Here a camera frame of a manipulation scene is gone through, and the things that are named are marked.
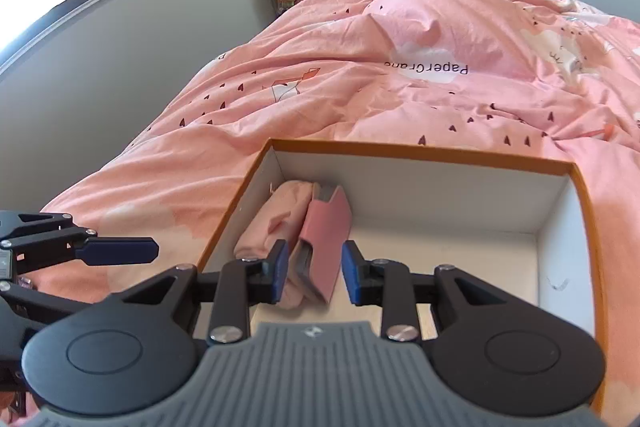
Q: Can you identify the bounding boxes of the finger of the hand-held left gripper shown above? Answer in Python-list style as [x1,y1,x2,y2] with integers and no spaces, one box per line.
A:
[0,209,160,276]
[0,279,98,333]

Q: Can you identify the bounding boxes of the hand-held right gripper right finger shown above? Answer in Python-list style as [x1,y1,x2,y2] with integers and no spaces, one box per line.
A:
[341,239,507,343]

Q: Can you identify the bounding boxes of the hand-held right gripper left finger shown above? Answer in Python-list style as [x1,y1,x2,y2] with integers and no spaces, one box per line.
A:
[114,239,291,345]

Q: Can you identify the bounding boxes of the pink flip case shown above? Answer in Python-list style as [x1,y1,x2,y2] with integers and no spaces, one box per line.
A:
[292,185,353,306]

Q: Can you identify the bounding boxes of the orange cardboard box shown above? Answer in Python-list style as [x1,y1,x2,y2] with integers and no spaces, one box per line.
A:
[195,138,610,427]

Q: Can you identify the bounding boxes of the pink fabric pouch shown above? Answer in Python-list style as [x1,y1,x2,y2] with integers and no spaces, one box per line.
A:
[234,180,313,311]

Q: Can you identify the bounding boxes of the pink printed blanket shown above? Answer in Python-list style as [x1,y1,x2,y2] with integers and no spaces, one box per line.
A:
[39,0,640,427]

